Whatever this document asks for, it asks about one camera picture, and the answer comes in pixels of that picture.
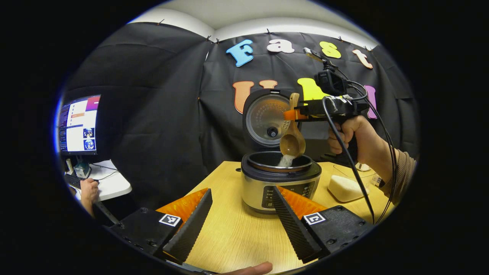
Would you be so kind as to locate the computer monitor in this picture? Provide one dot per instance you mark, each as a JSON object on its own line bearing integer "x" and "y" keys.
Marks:
{"x": 82, "y": 126}

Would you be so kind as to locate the silver black rice cooker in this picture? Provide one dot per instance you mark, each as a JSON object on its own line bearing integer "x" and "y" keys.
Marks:
{"x": 263, "y": 187}

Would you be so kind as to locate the clear plastic container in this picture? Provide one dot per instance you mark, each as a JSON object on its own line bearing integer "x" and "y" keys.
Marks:
{"x": 366, "y": 173}

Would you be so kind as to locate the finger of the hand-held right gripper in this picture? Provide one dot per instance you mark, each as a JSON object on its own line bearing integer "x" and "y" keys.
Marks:
{"x": 315, "y": 110}

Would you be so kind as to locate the white side desk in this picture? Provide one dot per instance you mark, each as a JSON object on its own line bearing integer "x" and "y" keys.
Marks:
{"x": 114, "y": 185}

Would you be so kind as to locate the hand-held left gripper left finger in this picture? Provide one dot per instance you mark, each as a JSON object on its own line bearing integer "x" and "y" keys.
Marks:
{"x": 191, "y": 229}

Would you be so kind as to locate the black keyboard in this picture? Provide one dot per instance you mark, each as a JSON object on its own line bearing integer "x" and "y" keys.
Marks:
{"x": 74, "y": 181}

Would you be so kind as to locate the wooden spoon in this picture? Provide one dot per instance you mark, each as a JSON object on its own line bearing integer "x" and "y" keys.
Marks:
{"x": 292, "y": 141}

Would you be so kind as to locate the scooped white rice portion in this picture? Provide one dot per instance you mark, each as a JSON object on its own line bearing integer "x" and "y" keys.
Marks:
{"x": 286, "y": 161}

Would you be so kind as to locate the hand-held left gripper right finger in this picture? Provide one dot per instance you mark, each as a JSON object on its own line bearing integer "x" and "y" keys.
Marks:
{"x": 292, "y": 229}

